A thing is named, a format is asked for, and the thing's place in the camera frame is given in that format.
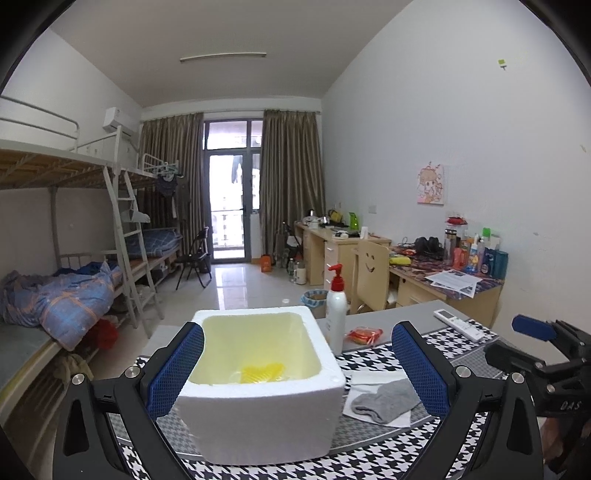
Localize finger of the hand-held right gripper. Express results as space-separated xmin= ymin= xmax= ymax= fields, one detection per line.
xmin=484 ymin=339 xmax=561 ymax=384
xmin=512 ymin=315 xmax=591 ymax=365

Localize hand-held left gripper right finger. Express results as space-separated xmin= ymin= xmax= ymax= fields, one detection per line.
xmin=391 ymin=320 xmax=546 ymax=480

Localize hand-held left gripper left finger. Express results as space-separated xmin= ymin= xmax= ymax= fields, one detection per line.
xmin=53 ymin=322 xmax=206 ymax=480

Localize grey sock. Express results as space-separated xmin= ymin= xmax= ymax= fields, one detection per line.
xmin=351 ymin=381 xmax=421 ymax=424

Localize white foam box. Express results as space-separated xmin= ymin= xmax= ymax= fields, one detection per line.
xmin=173 ymin=305 xmax=346 ymax=466

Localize white tissue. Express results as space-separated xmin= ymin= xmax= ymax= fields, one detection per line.
xmin=345 ymin=371 xmax=413 ymax=428

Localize white remote control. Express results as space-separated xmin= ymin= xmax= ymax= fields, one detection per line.
xmin=433 ymin=308 xmax=486 ymax=342

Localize red snack packet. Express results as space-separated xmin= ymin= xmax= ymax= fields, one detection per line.
xmin=346 ymin=327 xmax=385 ymax=346

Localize wooden desk with patterned cover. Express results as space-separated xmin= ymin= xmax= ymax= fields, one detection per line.
xmin=388 ymin=249 xmax=504 ymax=328

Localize blue canister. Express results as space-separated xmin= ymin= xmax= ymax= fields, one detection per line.
xmin=485 ymin=251 xmax=509 ymax=278

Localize red cloth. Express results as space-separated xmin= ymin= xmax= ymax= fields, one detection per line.
xmin=90 ymin=318 xmax=118 ymax=352

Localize yellow sponge cloth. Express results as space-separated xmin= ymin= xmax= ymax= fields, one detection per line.
xmin=240 ymin=362 xmax=284 ymax=384

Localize printed papers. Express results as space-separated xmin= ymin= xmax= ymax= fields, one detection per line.
xmin=425 ymin=270 xmax=483 ymax=297

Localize white lotion pump bottle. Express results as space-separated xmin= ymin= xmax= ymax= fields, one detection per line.
xmin=325 ymin=264 xmax=348 ymax=355

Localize wooden chair with smiley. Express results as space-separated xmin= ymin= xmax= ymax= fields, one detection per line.
xmin=351 ymin=240 xmax=391 ymax=315

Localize black folding chair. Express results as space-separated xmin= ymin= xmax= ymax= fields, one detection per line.
xmin=174 ymin=227 xmax=213 ymax=291

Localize trash bin with blue liner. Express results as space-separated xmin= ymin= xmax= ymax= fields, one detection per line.
xmin=302 ymin=289 xmax=329 ymax=319

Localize white metal bunk bed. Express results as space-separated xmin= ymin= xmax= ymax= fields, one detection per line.
xmin=0 ymin=95 xmax=167 ymax=416
xmin=120 ymin=152 xmax=185 ymax=282

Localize blue plaid blanket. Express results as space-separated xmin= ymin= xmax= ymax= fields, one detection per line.
xmin=0 ymin=261 xmax=125 ymax=352

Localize light wooden desk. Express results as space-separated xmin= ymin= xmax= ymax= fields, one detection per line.
xmin=294 ymin=222 xmax=392 ymax=287

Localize houndstooth tablecloth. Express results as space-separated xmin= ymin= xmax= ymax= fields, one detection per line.
xmin=104 ymin=318 xmax=513 ymax=480

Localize glass balcony door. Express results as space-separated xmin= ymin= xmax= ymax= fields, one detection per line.
xmin=203 ymin=119 xmax=264 ymax=265

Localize brown curtain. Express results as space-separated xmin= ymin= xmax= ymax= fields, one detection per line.
xmin=140 ymin=113 xmax=205 ymax=259
xmin=262 ymin=109 xmax=326 ymax=264

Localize white air conditioner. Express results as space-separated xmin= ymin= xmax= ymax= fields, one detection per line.
xmin=102 ymin=107 xmax=138 ymax=137

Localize ceiling tube light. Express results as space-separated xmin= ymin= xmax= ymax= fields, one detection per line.
xmin=179 ymin=52 xmax=267 ymax=63

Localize pink wall poster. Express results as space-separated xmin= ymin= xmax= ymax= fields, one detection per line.
xmin=417 ymin=161 xmax=445 ymax=205

